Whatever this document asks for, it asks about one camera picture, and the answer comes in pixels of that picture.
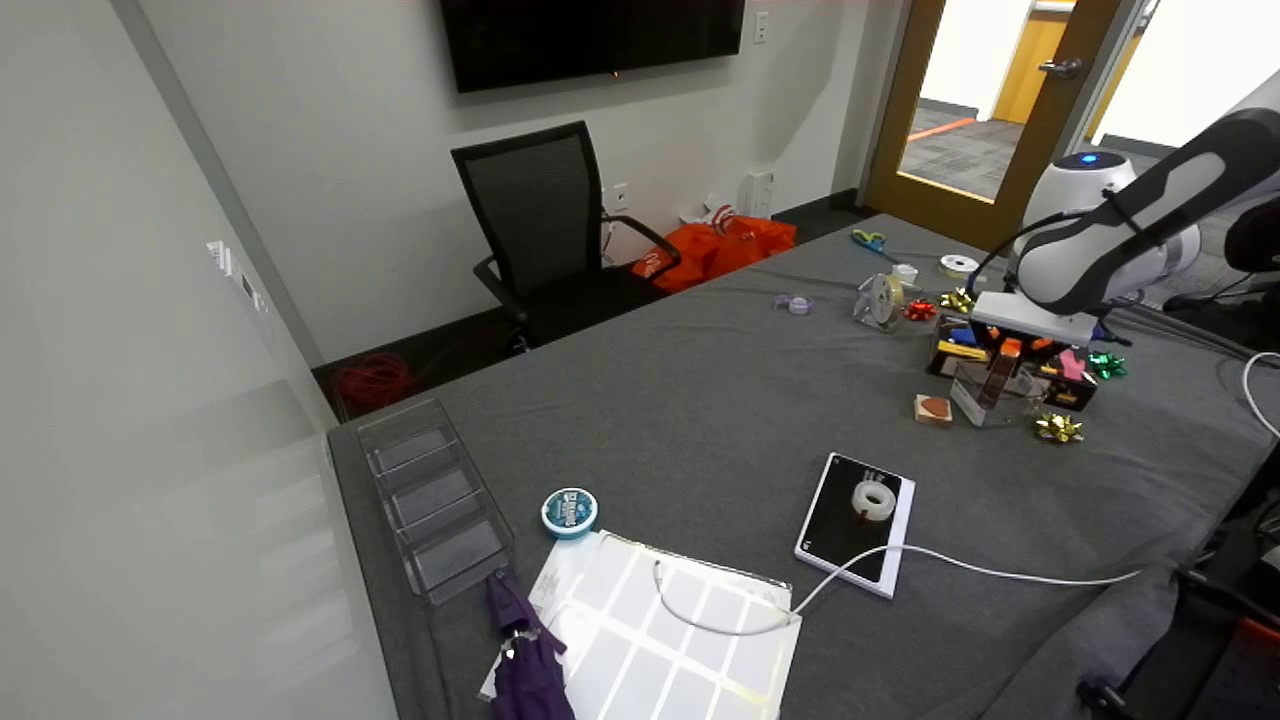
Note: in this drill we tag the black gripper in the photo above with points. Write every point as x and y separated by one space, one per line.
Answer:
1041 350

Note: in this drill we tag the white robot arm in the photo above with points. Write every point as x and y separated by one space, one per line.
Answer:
1145 226

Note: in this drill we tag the clear adhesive tape roll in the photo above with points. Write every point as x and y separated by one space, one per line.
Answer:
906 273

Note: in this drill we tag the small white tape roll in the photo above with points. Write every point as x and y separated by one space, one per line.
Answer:
858 496

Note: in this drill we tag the teal tape roll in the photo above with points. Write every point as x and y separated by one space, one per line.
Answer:
568 510

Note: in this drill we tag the pink gift bow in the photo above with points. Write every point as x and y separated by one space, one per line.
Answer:
1073 367

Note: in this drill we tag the gold gift bow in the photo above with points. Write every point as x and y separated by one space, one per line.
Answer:
956 304
1057 430

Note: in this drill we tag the black box of bows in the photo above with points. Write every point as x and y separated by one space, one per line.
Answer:
960 362

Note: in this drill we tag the yellow gift bow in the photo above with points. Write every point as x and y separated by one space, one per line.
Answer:
960 354

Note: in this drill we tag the green gift bow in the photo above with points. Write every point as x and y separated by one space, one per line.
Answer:
1104 367

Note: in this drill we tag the red gift bow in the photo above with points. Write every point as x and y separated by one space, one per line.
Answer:
923 312

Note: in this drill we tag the white spool yellow ribbon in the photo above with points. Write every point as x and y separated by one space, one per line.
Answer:
949 263

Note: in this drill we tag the clear plastic cup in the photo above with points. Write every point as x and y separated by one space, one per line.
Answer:
873 304

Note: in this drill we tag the lilac gift bow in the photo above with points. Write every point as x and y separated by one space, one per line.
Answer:
797 304

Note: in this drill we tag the wooden glass door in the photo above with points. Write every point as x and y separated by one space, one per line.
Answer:
1027 80

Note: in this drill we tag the grey tablecloth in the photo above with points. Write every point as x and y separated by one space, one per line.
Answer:
693 400

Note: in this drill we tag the orange plastic bag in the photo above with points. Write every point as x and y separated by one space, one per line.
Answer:
714 248

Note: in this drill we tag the white label sheet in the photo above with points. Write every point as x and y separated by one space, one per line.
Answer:
664 653

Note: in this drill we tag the black mesh office chair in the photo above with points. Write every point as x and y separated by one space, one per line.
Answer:
540 203

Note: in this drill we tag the purple cloth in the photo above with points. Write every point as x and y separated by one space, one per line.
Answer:
527 667

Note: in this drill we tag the clear plastic tray organizer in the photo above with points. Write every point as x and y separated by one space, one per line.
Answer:
433 505

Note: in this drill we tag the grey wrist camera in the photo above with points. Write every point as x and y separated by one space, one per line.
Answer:
1041 321

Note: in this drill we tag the black tablet white frame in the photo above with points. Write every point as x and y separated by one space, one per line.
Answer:
832 535

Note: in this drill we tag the white wall outlet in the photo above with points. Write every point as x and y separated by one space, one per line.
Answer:
760 189

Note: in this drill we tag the black wall television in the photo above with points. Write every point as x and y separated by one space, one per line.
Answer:
587 43

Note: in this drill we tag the white wall light switch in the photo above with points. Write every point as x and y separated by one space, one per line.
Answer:
222 253

